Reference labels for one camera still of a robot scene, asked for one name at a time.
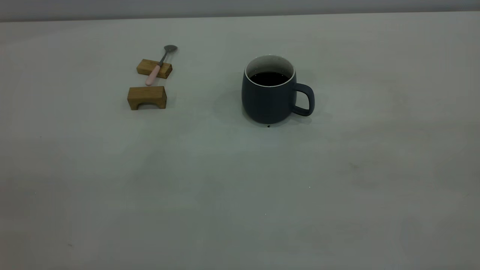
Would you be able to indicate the rectangular wooden block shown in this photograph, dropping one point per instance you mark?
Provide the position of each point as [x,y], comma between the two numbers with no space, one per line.
[144,67]

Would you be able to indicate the grey ceramic cup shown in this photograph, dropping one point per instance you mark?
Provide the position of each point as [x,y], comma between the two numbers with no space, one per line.
[268,103]

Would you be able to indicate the dark coffee liquid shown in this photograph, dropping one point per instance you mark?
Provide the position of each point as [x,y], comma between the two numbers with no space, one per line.
[268,78]

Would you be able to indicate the arched wooden block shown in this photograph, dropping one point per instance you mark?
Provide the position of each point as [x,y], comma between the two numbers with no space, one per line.
[147,94]

